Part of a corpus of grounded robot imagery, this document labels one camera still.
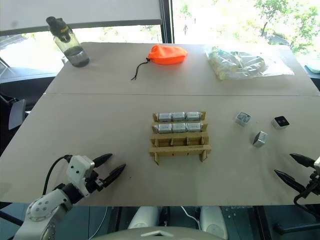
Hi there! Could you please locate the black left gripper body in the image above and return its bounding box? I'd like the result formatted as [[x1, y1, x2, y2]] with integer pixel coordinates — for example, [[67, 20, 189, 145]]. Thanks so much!
[[84, 167, 105, 194]]

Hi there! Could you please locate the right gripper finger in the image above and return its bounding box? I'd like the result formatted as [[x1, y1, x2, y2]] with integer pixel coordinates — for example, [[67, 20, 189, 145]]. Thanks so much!
[[289, 153, 317, 168], [274, 169, 307, 194]]

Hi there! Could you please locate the green cloth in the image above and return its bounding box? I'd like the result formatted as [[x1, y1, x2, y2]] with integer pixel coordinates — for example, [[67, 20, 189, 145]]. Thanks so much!
[[304, 63, 320, 75]]

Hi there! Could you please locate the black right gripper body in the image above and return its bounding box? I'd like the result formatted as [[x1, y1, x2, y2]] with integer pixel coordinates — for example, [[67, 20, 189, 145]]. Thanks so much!
[[301, 173, 320, 199]]

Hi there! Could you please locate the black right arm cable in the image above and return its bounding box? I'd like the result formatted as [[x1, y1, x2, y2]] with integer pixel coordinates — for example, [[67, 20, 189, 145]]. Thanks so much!
[[293, 192, 320, 214]]

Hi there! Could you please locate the black window frame post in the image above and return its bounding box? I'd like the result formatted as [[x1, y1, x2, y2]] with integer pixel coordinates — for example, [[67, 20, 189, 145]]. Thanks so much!
[[159, 0, 175, 44]]

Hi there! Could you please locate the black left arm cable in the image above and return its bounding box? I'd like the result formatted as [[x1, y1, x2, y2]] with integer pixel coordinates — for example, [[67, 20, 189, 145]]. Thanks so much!
[[41, 154, 74, 196]]

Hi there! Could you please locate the wooden tray rack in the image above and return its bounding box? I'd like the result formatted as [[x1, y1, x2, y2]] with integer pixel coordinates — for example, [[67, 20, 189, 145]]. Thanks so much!
[[149, 111, 213, 165]]

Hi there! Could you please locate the clear plastic bag with parts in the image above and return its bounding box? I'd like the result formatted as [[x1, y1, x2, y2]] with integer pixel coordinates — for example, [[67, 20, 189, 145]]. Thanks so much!
[[204, 45, 296, 81]]

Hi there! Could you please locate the white rounded shell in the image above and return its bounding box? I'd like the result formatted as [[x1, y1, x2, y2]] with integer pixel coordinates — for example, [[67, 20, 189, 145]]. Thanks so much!
[[199, 206, 229, 240], [127, 206, 161, 237]]

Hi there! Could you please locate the black metal stand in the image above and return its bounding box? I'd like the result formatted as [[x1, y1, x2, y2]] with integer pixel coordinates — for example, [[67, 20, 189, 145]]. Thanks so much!
[[254, 206, 320, 240]]

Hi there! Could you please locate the white cable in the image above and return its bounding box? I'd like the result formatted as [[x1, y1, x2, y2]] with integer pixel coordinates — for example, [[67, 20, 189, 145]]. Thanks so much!
[[180, 206, 201, 225]]

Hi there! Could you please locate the white roller blind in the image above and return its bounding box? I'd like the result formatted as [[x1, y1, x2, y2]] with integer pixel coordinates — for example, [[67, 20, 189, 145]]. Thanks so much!
[[0, 0, 162, 38]]

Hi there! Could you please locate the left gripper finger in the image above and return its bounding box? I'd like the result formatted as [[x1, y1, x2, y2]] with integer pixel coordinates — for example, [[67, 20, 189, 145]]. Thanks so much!
[[100, 163, 127, 188], [92, 153, 113, 171]]

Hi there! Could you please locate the black-faced cube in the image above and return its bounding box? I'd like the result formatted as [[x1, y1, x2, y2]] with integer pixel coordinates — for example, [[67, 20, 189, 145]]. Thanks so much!
[[271, 115, 291, 131]]

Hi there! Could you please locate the orange drawstring pouch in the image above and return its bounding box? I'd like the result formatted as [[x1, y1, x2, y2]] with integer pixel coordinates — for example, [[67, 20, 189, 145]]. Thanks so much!
[[130, 44, 189, 81]]

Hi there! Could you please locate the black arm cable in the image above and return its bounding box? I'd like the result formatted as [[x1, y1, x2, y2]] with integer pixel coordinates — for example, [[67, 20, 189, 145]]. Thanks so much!
[[41, 154, 74, 196], [293, 192, 320, 214]]

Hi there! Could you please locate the grey rounded robot torso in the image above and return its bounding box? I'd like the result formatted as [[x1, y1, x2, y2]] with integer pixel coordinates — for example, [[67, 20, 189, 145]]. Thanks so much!
[[92, 225, 226, 240]]

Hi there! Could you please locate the clear bottle with black cap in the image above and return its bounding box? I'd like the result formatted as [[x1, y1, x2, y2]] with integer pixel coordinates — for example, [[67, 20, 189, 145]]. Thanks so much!
[[46, 16, 91, 68]]

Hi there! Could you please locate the grey chair part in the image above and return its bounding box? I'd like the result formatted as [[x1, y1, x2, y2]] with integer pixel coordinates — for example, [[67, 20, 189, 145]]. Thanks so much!
[[8, 98, 27, 131]]

